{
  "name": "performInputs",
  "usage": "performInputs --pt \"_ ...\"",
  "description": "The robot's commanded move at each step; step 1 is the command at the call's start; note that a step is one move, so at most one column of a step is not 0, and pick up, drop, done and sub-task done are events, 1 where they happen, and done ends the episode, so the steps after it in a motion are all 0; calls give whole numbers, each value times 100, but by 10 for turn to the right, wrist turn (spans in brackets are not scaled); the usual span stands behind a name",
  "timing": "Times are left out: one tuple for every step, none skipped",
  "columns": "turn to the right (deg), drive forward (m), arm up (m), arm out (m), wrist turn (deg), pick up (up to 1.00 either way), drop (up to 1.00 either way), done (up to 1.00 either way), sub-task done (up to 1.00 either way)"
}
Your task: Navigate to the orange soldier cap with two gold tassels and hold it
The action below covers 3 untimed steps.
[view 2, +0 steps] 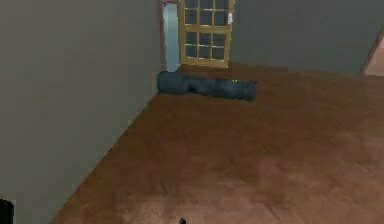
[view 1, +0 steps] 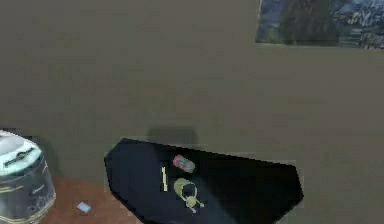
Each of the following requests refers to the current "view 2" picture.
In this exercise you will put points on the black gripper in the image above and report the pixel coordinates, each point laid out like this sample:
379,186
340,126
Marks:
182,221

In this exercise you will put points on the dark blue long cushion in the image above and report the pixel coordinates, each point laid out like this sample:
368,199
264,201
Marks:
203,86

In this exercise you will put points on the black box-shaped object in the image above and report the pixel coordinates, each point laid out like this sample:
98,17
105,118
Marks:
6,212

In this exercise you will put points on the yellow wooden glazed door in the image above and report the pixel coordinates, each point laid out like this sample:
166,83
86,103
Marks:
205,31

